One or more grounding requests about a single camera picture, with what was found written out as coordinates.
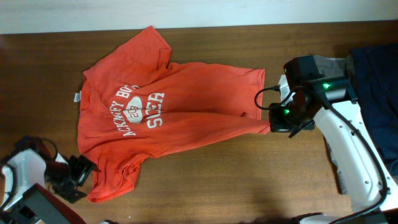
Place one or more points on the grey garment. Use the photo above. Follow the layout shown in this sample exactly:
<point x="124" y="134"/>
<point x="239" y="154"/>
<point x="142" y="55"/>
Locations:
<point x="332" y="120"/>

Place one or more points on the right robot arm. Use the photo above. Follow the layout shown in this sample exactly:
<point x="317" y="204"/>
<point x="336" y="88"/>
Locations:
<point x="316" y="94"/>

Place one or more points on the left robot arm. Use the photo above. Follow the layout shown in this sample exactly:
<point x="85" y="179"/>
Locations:
<point x="37" y="183"/>

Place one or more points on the red printed t-shirt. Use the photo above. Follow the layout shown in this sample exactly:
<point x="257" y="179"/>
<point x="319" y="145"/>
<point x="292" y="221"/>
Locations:
<point x="137" y="104"/>

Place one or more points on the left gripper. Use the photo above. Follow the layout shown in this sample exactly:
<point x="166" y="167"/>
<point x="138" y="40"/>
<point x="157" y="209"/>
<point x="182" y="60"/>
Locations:
<point x="84" y="167"/>

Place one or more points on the navy blue garment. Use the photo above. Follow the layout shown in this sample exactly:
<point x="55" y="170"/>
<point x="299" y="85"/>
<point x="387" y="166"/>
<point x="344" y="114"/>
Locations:
<point x="375" y="70"/>

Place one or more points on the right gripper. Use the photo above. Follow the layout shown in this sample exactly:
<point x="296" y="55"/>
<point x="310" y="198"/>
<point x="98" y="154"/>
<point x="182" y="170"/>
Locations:
<point x="277" y="124"/>

